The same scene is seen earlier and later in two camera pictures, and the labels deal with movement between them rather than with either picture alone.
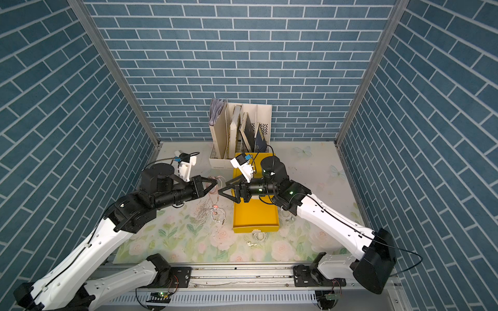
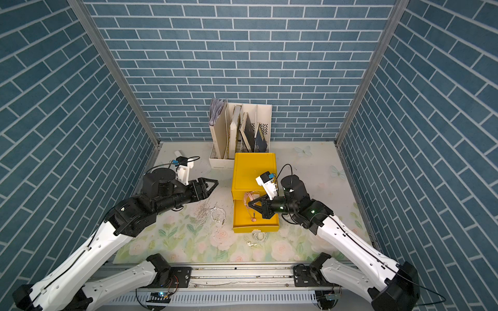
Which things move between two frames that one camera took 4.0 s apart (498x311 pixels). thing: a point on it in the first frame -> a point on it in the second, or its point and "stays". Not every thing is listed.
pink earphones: [214, 194] -> [248, 197]
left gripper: [196, 183] stays
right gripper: [240, 189] -> [266, 208]
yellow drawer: [255, 215] stays
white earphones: [258, 236] stays
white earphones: [218, 214] stays
